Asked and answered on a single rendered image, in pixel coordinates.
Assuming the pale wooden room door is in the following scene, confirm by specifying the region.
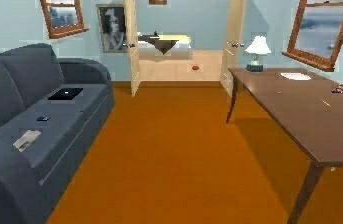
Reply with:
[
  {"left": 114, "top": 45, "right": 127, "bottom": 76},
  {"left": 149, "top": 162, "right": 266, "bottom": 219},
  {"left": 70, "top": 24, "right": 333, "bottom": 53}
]
[
  {"left": 122, "top": 0, "right": 142, "bottom": 98},
  {"left": 219, "top": 0, "right": 248, "bottom": 98}
]

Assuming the black and white portrait picture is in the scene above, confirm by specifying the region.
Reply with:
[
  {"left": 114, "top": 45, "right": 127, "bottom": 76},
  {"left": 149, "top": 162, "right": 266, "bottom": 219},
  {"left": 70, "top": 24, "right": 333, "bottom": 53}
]
[{"left": 96, "top": 3, "right": 129, "bottom": 54}]

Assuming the white shade table lamp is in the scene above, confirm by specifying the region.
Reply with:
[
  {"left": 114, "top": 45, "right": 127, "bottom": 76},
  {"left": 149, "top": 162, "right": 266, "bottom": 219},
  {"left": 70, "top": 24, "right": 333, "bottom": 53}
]
[{"left": 244, "top": 35, "right": 272, "bottom": 73}]

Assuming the black laptop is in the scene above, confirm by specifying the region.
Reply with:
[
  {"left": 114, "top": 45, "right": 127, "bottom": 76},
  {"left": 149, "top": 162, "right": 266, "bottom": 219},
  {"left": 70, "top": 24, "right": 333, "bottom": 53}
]
[{"left": 47, "top": 87, "right": 84, "bottom": 101}]

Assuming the white plate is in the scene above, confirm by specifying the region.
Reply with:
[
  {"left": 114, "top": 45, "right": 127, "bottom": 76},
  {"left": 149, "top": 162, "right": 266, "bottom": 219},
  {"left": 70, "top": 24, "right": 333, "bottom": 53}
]
[{"left": 280, "top": 72, "right": 312, "bottom": 82}]

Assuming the brown wooden table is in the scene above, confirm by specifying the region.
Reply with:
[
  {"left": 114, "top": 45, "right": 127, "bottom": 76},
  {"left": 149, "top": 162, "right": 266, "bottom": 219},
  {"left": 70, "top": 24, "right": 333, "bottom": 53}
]
[{"left": 225, "top": 67, "right": 343, "bottom": 224}]

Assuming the grey remote control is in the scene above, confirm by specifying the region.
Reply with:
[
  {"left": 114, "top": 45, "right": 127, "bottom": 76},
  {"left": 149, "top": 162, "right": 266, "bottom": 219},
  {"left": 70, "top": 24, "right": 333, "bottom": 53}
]
[{"left": 12, "top": 129, "right": 42, "bottom": 154}]

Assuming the dark grey sofa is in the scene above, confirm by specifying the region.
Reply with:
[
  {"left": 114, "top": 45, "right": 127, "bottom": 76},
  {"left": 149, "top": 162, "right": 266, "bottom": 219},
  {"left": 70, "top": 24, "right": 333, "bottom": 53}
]
[{"left": 0, "top": 42, "right": 116, "bottom": 224}]

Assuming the small window wooden frame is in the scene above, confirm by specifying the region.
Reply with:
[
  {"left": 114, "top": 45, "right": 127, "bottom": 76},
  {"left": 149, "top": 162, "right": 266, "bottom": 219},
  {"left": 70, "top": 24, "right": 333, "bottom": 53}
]
[{"left": 39, "top": 0, "right": 90, "bottom": 40}]

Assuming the large window wooden frame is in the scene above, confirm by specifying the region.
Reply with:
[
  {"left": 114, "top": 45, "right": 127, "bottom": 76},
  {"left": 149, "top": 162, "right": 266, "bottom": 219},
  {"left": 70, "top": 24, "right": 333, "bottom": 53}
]
[{"left": 281, "top": 0, "right": 343, "bottom": 73}]

